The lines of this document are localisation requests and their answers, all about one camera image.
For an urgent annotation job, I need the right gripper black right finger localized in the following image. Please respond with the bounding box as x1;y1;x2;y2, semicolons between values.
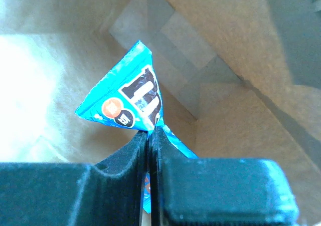
149;127;299;225

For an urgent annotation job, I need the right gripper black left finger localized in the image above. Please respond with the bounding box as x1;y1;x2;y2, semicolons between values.
1;131;147;225

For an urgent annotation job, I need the blue candy packet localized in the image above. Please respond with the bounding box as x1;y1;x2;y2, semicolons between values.
74;40;199;214

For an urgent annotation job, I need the brown paper bag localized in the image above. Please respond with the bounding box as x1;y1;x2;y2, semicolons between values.
1;0;320;225

